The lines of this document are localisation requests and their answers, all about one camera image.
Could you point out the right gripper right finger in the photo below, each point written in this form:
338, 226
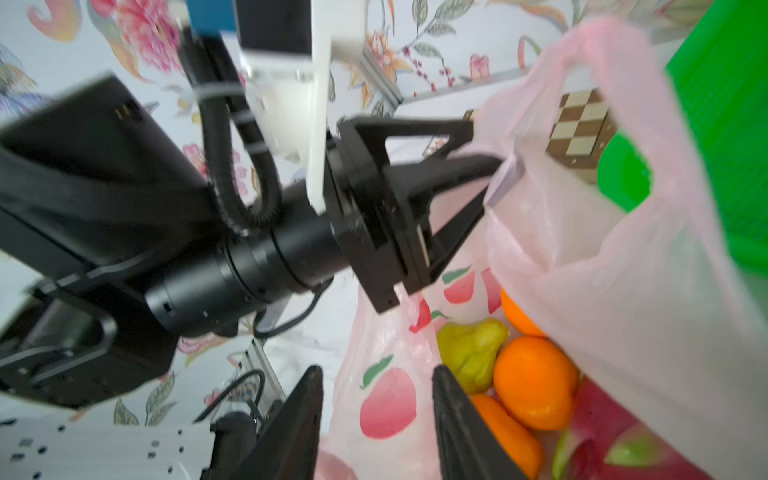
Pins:
467, 448

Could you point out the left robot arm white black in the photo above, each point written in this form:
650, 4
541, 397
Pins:
133, 254

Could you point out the wooden chessboard box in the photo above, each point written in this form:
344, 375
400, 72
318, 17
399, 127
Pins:
582, 131

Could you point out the pink plastic bag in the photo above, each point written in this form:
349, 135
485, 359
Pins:
647, 303

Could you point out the left aluminium corner post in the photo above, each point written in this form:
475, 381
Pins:
375, 86

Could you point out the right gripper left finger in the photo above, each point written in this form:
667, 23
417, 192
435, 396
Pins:
288, 448

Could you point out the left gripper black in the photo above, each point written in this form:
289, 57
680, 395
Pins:
408, 227

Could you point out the green plastic basket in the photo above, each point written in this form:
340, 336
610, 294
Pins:
720, 76

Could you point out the red dragon fruit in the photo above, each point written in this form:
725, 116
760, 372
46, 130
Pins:
605, 441

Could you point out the green pear fruit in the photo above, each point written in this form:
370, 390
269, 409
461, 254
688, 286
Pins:
470, 352

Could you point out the orange fruit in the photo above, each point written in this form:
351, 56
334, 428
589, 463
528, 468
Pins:
518, 318
536, 382
520, 445

